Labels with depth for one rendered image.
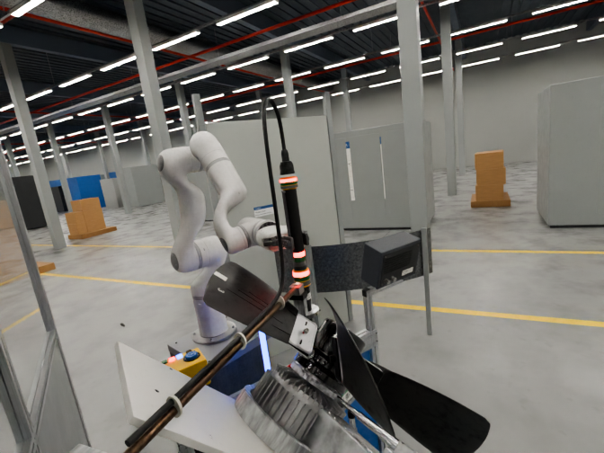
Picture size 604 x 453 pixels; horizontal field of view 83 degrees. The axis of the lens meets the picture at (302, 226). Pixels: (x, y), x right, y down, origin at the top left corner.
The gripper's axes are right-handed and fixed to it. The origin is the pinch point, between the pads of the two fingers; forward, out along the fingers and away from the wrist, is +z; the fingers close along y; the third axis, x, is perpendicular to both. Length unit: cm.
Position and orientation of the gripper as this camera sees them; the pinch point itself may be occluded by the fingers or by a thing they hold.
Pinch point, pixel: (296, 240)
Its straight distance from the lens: 87.3
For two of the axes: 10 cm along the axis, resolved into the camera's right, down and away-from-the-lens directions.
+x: -1.4, -9.7, -1.8
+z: 5.3, 0.9, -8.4
